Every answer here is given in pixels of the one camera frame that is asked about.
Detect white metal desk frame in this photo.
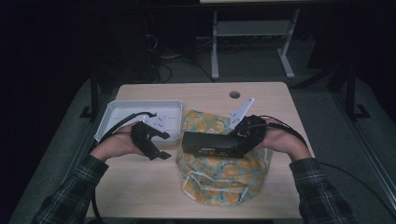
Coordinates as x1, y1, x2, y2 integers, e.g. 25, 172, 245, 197
209, 8, 302, 80

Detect orange patterned fabric bag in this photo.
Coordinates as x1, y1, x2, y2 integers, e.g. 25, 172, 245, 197
175, 109, 275, 207

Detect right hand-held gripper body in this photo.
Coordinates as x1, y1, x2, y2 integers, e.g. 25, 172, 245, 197
228, 97, 267, 148

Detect black floor cables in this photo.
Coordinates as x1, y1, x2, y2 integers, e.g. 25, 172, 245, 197
144, 31, 216, 83

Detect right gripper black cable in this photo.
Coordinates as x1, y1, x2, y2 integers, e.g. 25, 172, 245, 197
258, 115, 396, 216

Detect white plastic tray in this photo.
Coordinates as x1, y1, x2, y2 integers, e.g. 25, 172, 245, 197
93, 99, 185, 144

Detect person's left hand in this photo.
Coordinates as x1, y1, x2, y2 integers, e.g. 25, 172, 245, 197
90, 123, 144, 162

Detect black rectangular box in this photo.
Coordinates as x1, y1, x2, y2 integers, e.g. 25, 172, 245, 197
181, 131, 247, 159

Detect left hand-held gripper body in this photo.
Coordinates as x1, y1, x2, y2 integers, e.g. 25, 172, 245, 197
130, 114, 169, 161

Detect black metal stand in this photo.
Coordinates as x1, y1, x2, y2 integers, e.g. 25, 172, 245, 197
78, 69, 104, 120
344, 63, 372, 120

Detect person's right hand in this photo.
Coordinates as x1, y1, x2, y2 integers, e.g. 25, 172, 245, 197
260, 119, 312, 161

